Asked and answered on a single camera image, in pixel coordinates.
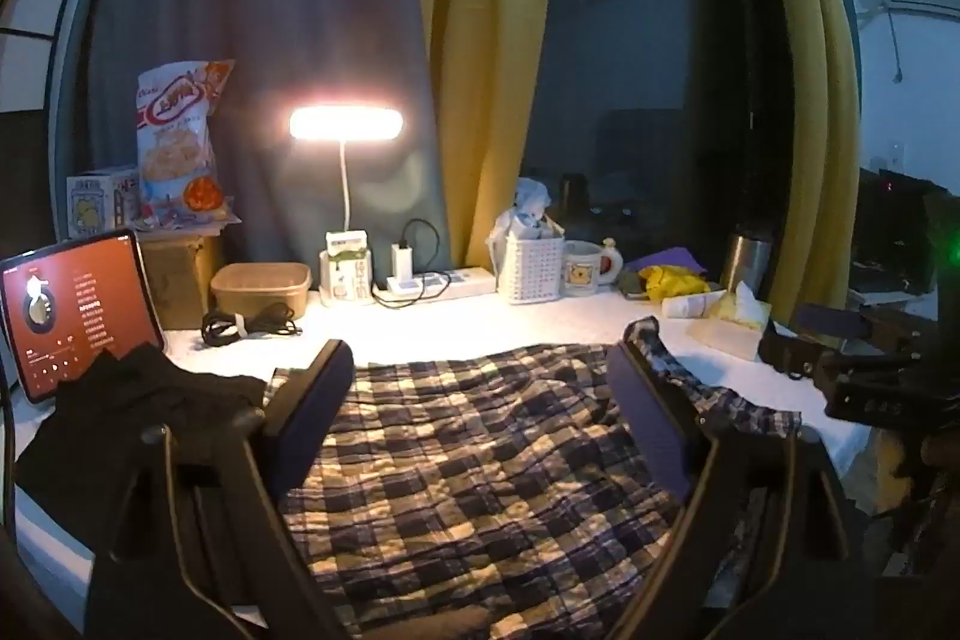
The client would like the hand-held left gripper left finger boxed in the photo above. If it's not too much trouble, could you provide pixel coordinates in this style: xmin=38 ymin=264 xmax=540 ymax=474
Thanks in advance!
xmin=86 ymin=338 xmax=361 ymax=640

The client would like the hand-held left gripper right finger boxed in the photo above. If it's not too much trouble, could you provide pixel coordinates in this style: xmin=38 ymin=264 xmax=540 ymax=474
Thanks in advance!
xmin=606 ymin=340 xmax=871 ymax=640

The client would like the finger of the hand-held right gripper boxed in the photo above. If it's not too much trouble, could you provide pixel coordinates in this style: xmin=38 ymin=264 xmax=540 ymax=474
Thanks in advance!
xmin=757 ymin=334 xmax=833 ymax=380
xmin=796 ymin=304 xmax=875 ymax=345

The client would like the plaid flannel shirt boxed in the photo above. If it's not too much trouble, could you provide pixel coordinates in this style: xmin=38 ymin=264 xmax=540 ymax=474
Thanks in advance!
xmin=266 ymin=316 xmax=803 ymax=640

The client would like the tissue box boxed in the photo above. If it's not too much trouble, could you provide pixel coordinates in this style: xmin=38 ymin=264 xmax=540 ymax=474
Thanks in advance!
xmin=688 ymin=280 xmax=773 ymax=362

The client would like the steel thermos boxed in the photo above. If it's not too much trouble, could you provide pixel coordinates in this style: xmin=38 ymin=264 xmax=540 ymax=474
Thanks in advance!
xmin=720 ymin=231 xmax=773 ymax=296

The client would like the white tube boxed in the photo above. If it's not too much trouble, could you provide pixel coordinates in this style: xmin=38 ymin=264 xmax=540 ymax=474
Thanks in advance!
xmin=661 ymin=291 xmax=728 ymax=319

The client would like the dark electronic equipment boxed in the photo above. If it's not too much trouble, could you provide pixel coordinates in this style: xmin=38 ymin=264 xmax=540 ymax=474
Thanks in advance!
xmin=851 ymin=167 xmax=938 ymax=296

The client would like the brown paper bowl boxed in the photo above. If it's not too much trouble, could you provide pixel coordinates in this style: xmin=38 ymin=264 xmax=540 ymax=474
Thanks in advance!
xmin=210 ymin=263 xmax=313 ymax=322

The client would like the yellow bag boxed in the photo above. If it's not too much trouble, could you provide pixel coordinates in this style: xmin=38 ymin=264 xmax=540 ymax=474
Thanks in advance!
xmin=637 ymin=265 xmax=713 ymax=304

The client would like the milk carton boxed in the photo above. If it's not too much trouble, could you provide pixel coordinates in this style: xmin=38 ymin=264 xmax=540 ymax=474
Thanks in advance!
xmin=325 ymin=230 xmax=374 ymax=304

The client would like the purple cloth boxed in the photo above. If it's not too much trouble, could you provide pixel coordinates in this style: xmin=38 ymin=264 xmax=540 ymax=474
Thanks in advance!
xmin=622 ymin=248 xmax=707 ymax=277

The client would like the white cartoon mug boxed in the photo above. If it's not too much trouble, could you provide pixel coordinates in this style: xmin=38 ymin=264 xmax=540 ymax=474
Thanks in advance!
xmin=562 ymin=239 xmax=625 ymax=298

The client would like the white charger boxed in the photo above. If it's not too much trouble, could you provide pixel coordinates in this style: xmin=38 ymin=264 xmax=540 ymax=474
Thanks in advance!
xmin=390 ymin=242 xmax=415 ymax=292

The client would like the cardboard box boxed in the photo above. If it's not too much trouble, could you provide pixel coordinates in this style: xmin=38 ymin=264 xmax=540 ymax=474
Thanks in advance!
xmin=139 ymin=231 xmax=226 ymax=332

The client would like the white power strip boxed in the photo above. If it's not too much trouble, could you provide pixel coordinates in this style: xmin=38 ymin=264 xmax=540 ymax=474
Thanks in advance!
xmin=373 ymin=266 xmax=497 ymax=304

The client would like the black garment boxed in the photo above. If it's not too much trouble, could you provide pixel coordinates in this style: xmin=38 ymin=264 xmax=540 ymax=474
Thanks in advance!
xmin=15 ymin=344 xmax=271 ymax=536

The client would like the yellow curtain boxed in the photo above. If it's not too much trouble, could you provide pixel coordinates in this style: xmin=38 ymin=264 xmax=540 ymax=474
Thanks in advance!
xmin=407 ymin=0 xmax=554 ymax=274
xmin=739 ymin=0 xmax=862 ymax=326

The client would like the tablet with red screen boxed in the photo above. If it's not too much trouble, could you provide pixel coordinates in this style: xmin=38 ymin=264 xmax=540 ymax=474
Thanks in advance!
xmin=0 ymin=229 xmax=167 ymax=405

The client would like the white desk lamp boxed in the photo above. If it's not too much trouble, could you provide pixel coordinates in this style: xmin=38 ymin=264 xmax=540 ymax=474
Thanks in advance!
xmin=289 ymin=105 xmax=407 ymax=307

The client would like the small white printed box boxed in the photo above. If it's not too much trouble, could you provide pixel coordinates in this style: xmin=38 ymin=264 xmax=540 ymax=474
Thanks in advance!
xmin=66 ymin=166 xmax=143 ymax=240

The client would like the snack bag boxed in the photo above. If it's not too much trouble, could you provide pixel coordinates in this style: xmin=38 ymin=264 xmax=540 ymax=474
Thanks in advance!
xmin=136 ymin=59 xmax=235 ymax=229

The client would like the dark glass window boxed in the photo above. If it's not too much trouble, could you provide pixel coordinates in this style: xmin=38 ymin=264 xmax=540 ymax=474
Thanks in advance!
xmin=525 ymin=0 xmax=796 ymax=266

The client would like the white air conditioner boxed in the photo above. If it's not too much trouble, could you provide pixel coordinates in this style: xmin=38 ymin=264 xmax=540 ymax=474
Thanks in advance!
xmin=855 ymin=0 xmax=960 ymax=22

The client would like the bundled black cable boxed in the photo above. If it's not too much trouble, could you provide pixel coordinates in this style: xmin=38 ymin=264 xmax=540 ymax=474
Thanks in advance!
xmin=201 ymin=302 xmax=305 ymax=347

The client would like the black charger cable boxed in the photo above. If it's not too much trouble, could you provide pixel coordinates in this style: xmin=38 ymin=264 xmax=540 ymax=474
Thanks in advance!
xmin=373 ymin=218 xmax=451 ymax=311

